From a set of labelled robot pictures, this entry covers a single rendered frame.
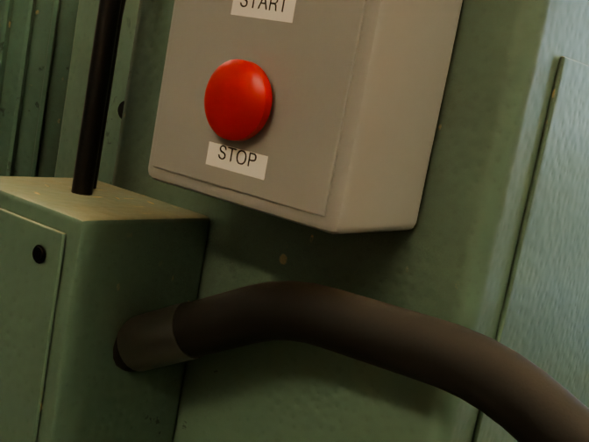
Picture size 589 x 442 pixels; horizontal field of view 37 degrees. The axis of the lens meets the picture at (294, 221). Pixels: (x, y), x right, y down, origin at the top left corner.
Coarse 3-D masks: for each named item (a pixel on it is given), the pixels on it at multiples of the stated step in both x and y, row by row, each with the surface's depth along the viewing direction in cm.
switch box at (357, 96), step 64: (192, 0) 34; (320, 0) 31; (384, 0) 30; (448, 0) 33; (192, 64) 34; (320, 64) 31; (384, 64) 30; (448, 64) 34; (192, 128) 34; (320, 128) 31; (384, 128) 31; (256, 192) 33; (320, 192) 31; (384, 192) 32
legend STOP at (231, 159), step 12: (216, 144) 34; (216, 156) 34; (228, 156) 33; (240, 156) 33; (252, 156) 33; (264, 156) 32; (228, 168) 33; (240, 168) 33; (252, 168) 33; (264, 168) 32
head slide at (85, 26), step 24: (96, 0) 53; (120, 48) 52; (72, 72) 54; (120, 72) 52; (72, 96) 54; (120, 96) 52; (72, 120) 54; (120, 120) 52; (72, 144) 54; (72, 168) 54
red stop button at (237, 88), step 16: (224, 64) 32; (240, 64) 32; (256, 64) 32; (224, 80) 32; (240, 80) 32; (256, 80) 31; (208, 96) 33; (224, 96) 32; (240, 96) 32; (256, 96) 31; (208, 112) 33; (224, 112) 32; (240, 112) 32; (256, 112) 31; (224, 128) 32; (240, 128) 32; (256, 128) 32
